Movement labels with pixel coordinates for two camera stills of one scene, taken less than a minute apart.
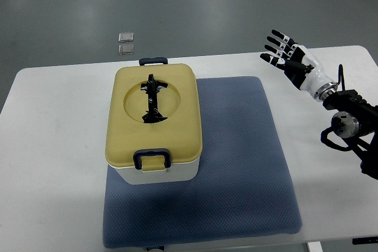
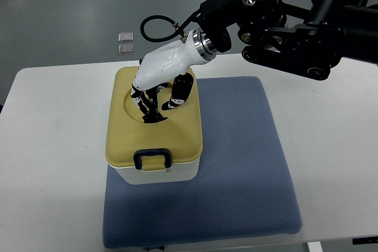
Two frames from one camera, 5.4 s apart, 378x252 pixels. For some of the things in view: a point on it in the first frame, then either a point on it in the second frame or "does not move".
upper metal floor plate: (124, 37) does not move
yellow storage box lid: (152, 116) does not move
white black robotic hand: (300, 65) → (160, 65)
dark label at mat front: (161, 247) does not move
